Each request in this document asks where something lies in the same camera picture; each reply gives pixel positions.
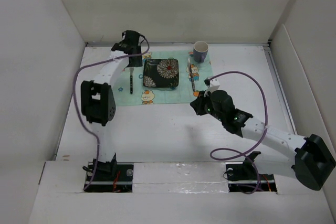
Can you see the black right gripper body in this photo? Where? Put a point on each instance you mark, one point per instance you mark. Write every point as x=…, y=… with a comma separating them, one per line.
x=209, y=108

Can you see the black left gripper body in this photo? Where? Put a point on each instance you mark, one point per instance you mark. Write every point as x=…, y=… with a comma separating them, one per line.
x=136, y=62

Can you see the silver fork with patterned handle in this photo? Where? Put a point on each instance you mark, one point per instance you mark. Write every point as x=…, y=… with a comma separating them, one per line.
x=131, y=79

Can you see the green cartoon print cloth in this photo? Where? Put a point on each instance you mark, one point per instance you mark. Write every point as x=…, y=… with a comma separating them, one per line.
x=183, y=93

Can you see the black floral rectangular plate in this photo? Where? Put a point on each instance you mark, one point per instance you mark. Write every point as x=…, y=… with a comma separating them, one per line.
x=161, y=73

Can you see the knife with patterned handle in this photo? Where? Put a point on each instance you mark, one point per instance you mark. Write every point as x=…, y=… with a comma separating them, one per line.
x=191, y=74

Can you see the purple cup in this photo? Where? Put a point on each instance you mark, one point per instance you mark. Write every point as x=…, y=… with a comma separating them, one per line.
x=200, y=51

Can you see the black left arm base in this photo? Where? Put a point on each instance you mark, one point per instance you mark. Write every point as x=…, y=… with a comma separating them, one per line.
x=118, y=181

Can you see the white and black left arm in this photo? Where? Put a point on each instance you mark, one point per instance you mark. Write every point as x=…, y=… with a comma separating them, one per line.
x=98, y=105

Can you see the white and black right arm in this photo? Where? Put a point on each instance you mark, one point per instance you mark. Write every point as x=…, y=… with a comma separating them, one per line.
x=306, y=159

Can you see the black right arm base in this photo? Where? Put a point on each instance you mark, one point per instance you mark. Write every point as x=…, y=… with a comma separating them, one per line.
x=242, y=177

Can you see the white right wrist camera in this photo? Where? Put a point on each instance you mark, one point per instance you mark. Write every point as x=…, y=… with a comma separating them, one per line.
x=212, y=85

